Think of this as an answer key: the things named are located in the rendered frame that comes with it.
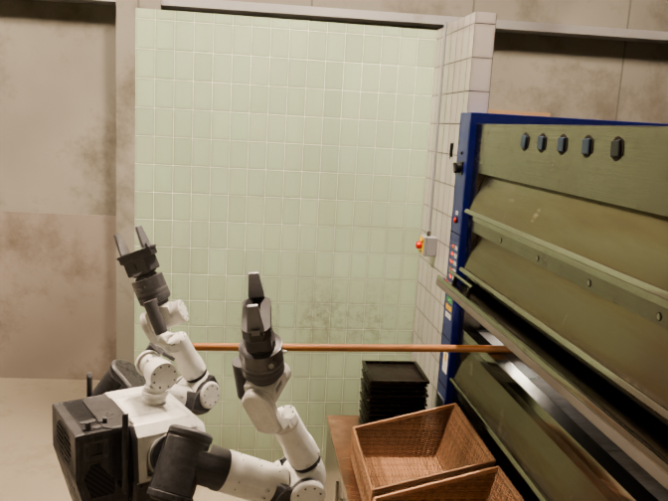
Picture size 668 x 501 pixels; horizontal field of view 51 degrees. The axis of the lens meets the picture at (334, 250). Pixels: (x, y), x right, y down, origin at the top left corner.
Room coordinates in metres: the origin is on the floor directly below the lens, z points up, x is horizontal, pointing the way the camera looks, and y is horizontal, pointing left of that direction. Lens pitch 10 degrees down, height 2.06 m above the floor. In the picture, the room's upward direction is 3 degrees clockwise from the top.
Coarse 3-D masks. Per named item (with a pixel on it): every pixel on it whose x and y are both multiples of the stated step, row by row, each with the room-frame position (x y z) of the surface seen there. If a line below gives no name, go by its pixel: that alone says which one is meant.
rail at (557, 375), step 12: (456, 288) 2.76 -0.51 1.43; (468, 300) 2.57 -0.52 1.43; (480, 312) 2.43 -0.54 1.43; (492, 324) 2.30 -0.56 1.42; (516, 336) 2.13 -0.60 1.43; (528, 348) 2.01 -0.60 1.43; (540, 360) 1.91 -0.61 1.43; (552, 372) 1.82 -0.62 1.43; (564, 384) 1.75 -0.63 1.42; (576, 396) 1.67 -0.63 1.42; (588, 396) 1.64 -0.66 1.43; (588, 408) 1.61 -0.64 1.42; (600, 408) 1.57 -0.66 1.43; (612, 420) 1.50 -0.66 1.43; (624, 432) 1.45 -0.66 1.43; (636, 444) 1.40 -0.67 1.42; (648, 444) 1.38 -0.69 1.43; (648, 456) 1.35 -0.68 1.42; (660, 456) 1.32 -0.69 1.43; (660, 468) 1.30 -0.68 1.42
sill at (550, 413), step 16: (464, 336) 3.02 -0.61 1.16; (480, 336) 2.95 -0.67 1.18; (496, 368) 2.61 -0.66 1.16; (512, 368) 2.55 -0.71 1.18; (512, 384) 2.44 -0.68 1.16; (528, 384) 2.39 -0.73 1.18; (528, 400) 2.29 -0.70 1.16; (544, 400) 2.24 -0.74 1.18; (544, 416) 2.15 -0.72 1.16; (560, 416) 2.11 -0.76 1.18; (560, 432) 2.03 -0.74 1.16; (576, 432) 1.99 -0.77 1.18; (576, 448) 1.93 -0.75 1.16; (592, 448) 1.88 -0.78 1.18; (592, 464) 1.82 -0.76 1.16; (608, 464) 1.79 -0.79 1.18; (608, 480) 1.73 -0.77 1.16; (624, 480) 1.70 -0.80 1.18; (624, 496) 1.65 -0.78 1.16; (640, 496) 1.62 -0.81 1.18
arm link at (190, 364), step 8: (184, 352) 1.87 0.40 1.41; (192, 352) 1.89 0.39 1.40; (176, 360) 1.87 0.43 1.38; (184, 360) 1.87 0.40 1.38; (192, 360) 1.88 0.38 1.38; (200, 360) 1.90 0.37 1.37; (184, 368) 1.88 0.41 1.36; (192, 368) 1.88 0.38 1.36; (200, 368) 1.90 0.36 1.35; (184, 376) 1.89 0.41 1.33; (192, 376) 1.89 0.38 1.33; (200, 376) 1.90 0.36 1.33; (208, 376) 1.91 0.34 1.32; (184, 384) 1.91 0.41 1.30; (192, 384) 1.89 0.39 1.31; (200, 384) 1.88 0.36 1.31
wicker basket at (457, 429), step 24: (456, 408) 2.94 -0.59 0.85; (360, 432) 2.93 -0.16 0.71; (384, 432) 2.94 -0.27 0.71; (408, 432) 2.95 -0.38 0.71; (432, 432) 2.97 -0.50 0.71; (456, 432) 2.85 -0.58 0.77; (360, 456) 2.67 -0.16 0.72; (384, 456) 2.94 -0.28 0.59; (408, 456) 2.95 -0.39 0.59; (432, 456) 2.97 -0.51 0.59; (456, 456) 2.75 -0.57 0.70; (480, 456) 2.55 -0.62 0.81; (360, 480) 2.65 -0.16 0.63; (384, 480) 2.73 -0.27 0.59; (408, 480) 2.41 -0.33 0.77; (432, 480) 2.42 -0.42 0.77
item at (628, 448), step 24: (480, 288) 3.01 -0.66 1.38; (504, 312) 2.58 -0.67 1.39; (504, 336) 2.18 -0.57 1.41; (528, 336) 2.26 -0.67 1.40; (528, 360) 1.98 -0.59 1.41; (552, 360) 2.00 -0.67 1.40; (576, 360) 2.07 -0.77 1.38; (552, 384) 1.80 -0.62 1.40; (576, 384) 1.80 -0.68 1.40; (600, 384) 1.85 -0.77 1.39; (576, 408) 1.66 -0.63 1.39; (624, 408) 1.67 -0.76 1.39; (648, 432) 1.52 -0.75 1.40
